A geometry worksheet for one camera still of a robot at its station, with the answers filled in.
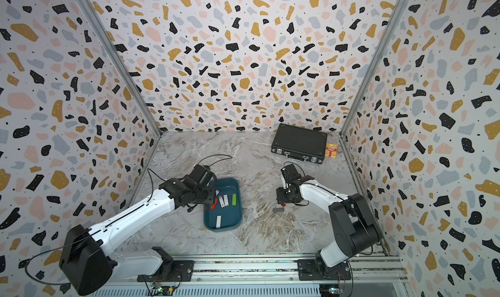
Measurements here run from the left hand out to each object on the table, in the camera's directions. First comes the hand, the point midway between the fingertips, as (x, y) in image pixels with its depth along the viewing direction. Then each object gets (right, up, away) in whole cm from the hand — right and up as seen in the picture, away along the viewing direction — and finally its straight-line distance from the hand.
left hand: (214, 194), depth 82 cm
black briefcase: (+42, +23, +29) cm, 55 cm away
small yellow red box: (+60, +19, +31) cm, 70 cm away
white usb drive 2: (+1, -13, +4) cm, 13 cm away
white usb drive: (+3, -5, +10) cm, 12 cm away
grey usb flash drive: (+28, -9, +10) cm, 31 cm away
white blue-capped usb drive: (+1, -6, +9) cm, 11 cm away
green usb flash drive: (+7, -5, +10) cm, 13 cm away
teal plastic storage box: (+3, -10, +6) cm, 12 cm away
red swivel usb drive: (-3, -7, +8) cm, 11 cm away
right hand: (+30, -4, +10) cm, 32 cm away
